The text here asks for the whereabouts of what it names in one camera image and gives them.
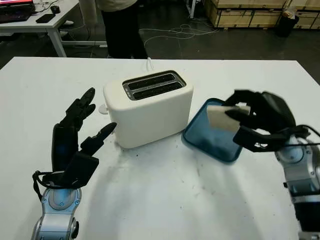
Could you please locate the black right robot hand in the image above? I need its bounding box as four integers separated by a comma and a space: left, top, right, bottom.
224, 89, 297, 136

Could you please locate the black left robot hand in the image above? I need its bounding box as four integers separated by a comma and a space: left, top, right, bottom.
51, 87, 118, 173

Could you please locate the white bread slice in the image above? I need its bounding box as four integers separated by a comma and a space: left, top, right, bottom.
206, 104, 252, 133

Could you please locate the blue plastic tray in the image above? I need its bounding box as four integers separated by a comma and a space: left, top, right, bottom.
181, 97, 244, 165

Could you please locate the cream two-slot toaster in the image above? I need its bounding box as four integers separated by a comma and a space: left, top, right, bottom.
102, 70, 195, 149

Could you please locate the black trash bin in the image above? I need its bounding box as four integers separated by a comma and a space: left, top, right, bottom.
276, 8, 300, 38

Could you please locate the wooden shipping crate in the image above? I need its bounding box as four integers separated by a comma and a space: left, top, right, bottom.
203, 0, 288, 29
292, 0, 320, 30

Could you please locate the standing person in black trousers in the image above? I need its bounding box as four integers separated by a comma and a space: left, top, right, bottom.
81, 0, 149, 60

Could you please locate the white office desk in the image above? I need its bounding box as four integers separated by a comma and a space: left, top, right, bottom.
0, 0, 108, 58

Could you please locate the black smartphone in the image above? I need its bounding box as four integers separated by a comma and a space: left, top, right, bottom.
35, 13, 56, 24

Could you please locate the black laptop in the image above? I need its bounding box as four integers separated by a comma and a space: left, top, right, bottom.
0, 0, 36, 24

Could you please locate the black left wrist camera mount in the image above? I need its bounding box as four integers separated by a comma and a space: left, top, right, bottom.
65, 152, 100, 189

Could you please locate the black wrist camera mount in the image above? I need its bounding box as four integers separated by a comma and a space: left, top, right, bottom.
232, 124, 312, 153
65, 152, 100, 189

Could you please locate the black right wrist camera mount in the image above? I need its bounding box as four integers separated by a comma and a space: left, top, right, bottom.
232, 124, 312, 153

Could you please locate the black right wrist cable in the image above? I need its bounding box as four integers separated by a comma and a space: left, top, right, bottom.
284, 124, 320, 147

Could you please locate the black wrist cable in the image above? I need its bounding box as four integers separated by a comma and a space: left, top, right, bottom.
32, 170, 73, 201
284, 124, 320, 147

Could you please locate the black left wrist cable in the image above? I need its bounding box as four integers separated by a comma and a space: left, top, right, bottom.
32, 170, 73, 201

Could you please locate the white metal table frame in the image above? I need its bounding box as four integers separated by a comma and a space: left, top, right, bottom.
188, 0, 197, 19

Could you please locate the white floor cable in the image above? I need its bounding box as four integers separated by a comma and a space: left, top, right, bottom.
139, 23, 221, 51

